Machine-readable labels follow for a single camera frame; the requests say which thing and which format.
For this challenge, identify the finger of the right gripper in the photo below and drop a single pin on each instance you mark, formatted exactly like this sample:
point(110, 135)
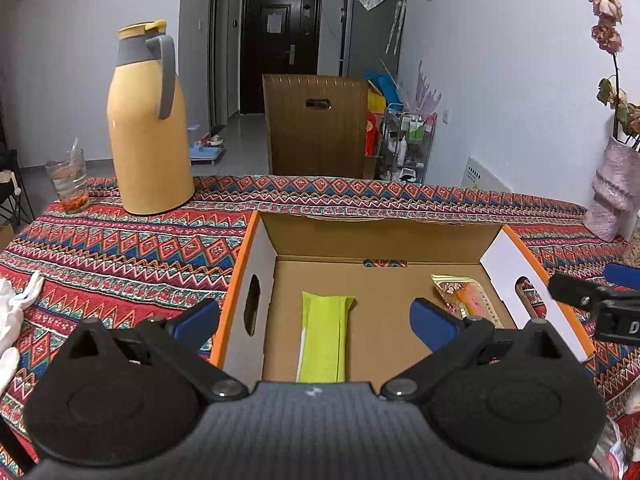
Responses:
point(620, 274)
point(577, 293)

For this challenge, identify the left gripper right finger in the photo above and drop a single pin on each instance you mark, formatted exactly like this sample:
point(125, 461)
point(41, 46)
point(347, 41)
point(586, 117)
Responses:
point(454, 344)

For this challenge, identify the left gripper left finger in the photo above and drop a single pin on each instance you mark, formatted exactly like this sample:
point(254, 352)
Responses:
point(176, 343)

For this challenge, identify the green snack bar packet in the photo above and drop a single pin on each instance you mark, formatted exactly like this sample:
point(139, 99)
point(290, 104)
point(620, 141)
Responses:
point(322, 348)

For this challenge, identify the orange wafer snack packet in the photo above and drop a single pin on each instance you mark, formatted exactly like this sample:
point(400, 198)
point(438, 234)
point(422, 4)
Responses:
point(465, 297)

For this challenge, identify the pink textured vase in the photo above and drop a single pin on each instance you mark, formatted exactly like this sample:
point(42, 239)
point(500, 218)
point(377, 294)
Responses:
point(615, 190)

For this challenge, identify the orange cardboard snack box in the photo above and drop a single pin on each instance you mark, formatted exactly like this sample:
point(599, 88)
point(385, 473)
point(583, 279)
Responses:
point(384, 264)

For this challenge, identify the white cloth glove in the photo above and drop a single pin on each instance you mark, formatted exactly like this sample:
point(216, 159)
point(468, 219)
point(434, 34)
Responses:
point(13, 306)

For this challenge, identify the drinking glass with straw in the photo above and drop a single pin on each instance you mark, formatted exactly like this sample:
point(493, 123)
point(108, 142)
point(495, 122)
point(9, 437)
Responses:
point(69, 179)

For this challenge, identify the yellow thermos jug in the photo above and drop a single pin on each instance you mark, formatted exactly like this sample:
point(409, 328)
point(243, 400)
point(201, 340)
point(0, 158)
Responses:
point(146, 119)

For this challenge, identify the dried pink roses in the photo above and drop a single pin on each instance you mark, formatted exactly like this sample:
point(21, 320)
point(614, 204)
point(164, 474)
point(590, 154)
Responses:
point(605, 33)

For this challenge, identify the wooden chair back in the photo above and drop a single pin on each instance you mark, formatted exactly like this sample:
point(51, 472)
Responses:
point(316, 125)

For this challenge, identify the dark entrance door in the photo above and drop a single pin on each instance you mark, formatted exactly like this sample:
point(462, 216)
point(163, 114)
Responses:
point(278, 37)

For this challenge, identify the grey refrigerator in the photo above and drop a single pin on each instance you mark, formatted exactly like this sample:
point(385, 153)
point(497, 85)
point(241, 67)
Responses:
point(369, 37)

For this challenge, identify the wire storage cart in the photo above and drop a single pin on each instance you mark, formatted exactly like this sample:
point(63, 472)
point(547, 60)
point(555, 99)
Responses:
point(405, 145)

